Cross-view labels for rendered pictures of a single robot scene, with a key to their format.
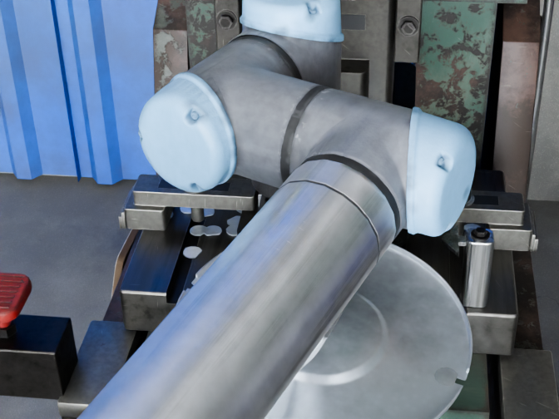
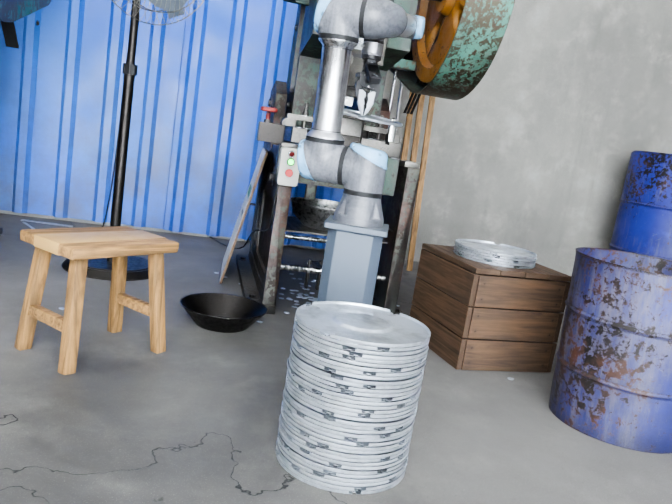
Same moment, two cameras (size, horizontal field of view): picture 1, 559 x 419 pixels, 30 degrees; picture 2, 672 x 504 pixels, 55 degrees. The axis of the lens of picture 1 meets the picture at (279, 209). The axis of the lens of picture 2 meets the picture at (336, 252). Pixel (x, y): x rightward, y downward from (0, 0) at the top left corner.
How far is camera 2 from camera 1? 191 cm
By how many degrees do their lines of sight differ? 31
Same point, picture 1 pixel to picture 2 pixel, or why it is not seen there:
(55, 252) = not seen: hidden behind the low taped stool
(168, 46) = (280, 98)
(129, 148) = (189, 216)
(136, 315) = (295, 136)
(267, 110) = not seen: hidden behind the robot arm
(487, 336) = (394, 150)
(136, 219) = (288, 122)
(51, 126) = (155, 203)
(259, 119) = not seen: hidden behind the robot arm
